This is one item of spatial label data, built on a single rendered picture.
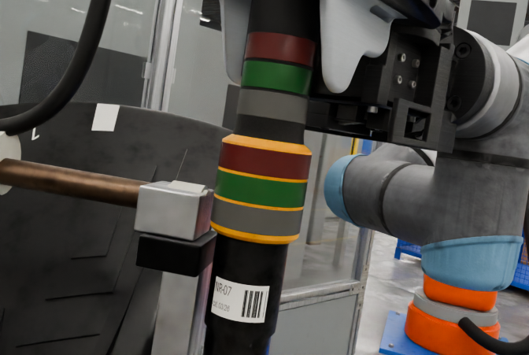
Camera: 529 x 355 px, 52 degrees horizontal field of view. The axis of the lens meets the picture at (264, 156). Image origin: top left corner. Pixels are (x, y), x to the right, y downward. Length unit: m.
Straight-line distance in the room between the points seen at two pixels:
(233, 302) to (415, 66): 0.16
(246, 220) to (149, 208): 0.05
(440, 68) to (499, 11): 3.92
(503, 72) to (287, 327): 1.21
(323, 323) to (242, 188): 1.43
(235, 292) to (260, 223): 0.03
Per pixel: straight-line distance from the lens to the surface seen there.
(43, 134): 0.43
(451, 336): 4.16
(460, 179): 0.45
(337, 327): 1.72
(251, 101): 0.24
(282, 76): 0.24
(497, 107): 0.40
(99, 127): 0.43
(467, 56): 0.38
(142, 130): 0.42
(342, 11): 0.24
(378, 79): 0.29
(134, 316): 0.32
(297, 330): 1.56
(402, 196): 0.50
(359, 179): 0.55
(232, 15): 0.28
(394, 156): 0.56
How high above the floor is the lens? 1.43
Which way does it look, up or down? 3 degrees down
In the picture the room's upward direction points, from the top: 9 degrees clockwise
